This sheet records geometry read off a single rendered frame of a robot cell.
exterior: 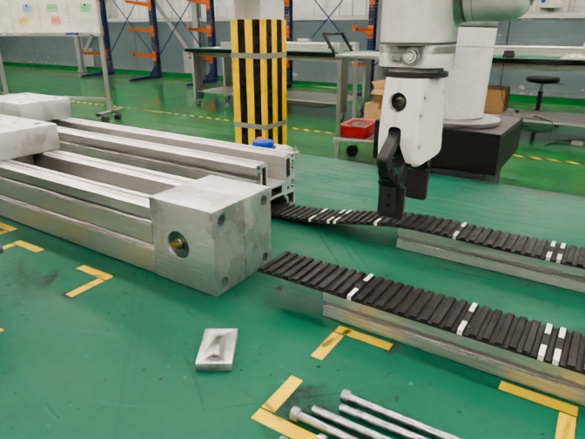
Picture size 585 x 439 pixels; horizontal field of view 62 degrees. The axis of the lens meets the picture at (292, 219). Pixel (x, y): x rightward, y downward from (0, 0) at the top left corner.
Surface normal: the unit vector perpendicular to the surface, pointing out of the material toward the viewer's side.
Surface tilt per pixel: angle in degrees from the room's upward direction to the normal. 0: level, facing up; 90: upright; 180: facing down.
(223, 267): 90
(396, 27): 90
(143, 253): 90
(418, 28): 91
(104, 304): 0
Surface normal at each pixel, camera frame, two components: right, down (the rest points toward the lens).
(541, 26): -0.54, 0.31
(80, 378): 0.00, -0.93
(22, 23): -0.18, 0.29
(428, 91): 0.78, 0.15
